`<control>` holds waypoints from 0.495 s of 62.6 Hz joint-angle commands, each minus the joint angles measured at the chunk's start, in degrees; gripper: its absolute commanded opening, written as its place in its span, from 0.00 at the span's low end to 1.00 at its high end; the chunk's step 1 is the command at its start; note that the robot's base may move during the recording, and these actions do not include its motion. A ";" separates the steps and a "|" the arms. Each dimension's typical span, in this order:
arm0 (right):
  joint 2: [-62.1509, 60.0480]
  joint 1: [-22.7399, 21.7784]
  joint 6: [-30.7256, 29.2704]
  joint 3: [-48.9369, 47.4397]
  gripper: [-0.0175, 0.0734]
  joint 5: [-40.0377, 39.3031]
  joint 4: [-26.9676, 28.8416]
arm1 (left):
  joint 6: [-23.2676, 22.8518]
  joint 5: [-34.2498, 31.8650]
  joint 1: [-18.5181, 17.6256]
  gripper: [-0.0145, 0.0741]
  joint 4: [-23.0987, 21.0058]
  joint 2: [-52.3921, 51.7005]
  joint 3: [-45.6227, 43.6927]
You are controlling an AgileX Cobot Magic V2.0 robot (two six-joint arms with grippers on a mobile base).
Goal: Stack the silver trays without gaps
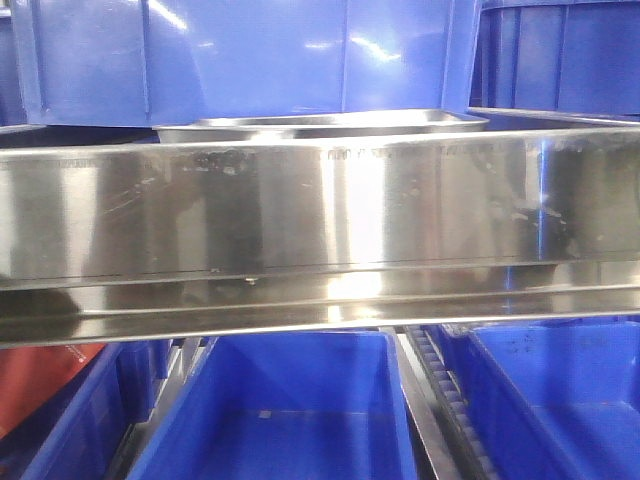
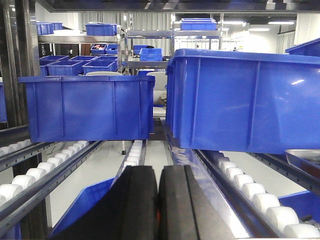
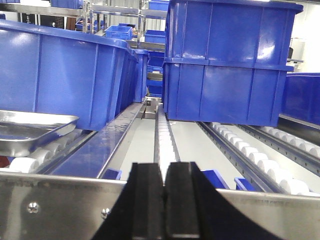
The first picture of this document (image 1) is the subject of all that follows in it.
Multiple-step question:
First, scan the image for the silver metal tray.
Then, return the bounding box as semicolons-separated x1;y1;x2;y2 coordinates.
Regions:
154;109;489;143

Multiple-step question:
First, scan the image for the blue bin lower middle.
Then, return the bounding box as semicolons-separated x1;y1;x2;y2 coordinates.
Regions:
130;331;416;479

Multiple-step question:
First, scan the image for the white roller conveyor track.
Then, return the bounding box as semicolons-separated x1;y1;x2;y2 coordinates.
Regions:
404;326;499;480

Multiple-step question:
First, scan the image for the blue bin lower right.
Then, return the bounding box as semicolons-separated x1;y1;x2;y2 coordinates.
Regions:
438;319;639;479

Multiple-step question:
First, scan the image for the large blue bin upper middle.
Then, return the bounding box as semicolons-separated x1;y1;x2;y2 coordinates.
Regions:
10;1;480;127

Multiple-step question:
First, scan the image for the blue bin lower left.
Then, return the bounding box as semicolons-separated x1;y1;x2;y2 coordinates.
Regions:
1;340;171;479

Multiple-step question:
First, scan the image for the blue bin upper right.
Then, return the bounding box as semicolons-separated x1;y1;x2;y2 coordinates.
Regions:
470;1;639;116

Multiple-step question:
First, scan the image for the red object lower left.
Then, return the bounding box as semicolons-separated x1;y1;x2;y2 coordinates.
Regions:
1;343;105;438

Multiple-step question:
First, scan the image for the stainless steel shelf front rail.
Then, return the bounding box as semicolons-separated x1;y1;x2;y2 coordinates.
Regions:
1;127;639;347

